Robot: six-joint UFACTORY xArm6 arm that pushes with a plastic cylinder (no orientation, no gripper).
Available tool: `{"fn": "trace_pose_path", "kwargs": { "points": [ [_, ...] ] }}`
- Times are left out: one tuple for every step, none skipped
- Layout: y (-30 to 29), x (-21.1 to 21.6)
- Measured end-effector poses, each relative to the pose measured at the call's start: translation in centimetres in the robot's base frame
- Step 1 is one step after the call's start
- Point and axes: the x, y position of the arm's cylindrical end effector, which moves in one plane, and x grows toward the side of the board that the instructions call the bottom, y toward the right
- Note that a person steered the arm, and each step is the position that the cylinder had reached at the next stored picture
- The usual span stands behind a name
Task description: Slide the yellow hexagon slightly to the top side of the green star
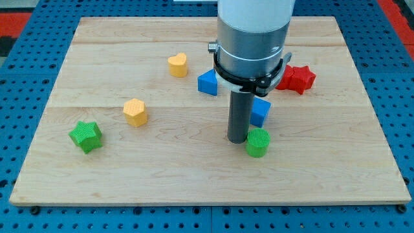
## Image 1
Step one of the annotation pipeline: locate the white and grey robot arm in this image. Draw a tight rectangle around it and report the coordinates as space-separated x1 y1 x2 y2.
208 0 295 78

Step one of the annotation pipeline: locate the yellow hexagon block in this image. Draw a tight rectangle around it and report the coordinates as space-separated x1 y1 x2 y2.
123 98 148 127

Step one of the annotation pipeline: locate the red block behind star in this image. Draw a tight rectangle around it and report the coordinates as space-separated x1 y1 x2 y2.
276 65 294 90

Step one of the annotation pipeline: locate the green star block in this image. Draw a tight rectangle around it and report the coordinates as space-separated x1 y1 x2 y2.
69 121 102 154

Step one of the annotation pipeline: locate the blue triangle block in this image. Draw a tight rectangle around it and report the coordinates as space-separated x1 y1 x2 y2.
197 69 218 96

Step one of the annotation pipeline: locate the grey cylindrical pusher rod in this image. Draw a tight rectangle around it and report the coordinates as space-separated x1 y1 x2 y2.
227 92 254 144

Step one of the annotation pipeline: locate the blue cube block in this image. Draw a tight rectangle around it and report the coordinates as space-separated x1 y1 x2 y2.
250 97 271 128

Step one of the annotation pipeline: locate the green cylinder block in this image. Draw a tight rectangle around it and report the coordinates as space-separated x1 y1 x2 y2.
246 128 270 158

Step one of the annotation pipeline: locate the yellow heart block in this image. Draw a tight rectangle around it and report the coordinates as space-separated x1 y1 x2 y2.
168 52 188 78

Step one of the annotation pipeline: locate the wooden board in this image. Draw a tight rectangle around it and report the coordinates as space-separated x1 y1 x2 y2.
10 17 411 206

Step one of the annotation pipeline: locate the black clamp ring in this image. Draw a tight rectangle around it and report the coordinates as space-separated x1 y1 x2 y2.
213 51 293 97

